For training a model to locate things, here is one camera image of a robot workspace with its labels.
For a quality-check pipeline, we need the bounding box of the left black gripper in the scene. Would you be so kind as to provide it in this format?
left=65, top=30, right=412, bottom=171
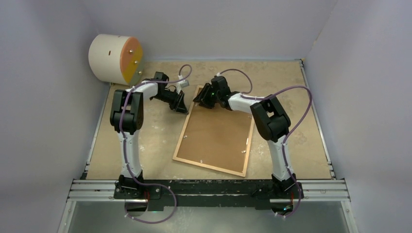
left=153, top=89, right=189, bottom=115

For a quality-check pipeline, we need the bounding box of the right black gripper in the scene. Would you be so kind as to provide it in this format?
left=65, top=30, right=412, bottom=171
left=193, top=83, right=221, bottom=110

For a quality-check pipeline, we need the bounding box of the wooden picture frame with glass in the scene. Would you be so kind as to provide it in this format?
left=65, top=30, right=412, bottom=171
left=172, top=84, right=256, bottom=178

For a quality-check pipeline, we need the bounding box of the brown cardboard backing board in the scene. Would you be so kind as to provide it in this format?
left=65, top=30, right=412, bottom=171
left=176, top=88, right=253, bottom=174

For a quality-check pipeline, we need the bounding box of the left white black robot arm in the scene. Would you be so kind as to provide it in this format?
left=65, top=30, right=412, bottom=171
left=110, top=72, right=189, bottom=199

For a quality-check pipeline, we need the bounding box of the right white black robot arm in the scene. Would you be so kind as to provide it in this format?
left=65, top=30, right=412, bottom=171
left=193, top=76, right=295, bottom=198

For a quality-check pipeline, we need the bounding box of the white cylindrical drum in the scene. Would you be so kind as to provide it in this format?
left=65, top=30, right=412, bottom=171
left=88, top=34, right=144, bottom=86

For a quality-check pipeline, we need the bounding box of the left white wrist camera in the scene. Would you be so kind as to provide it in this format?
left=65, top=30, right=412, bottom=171
left=175, top=75, right=189, bottom=93

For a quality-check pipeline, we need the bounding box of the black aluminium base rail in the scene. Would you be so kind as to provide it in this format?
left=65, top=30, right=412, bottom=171
left=67, top=179, right=351, bottom=213

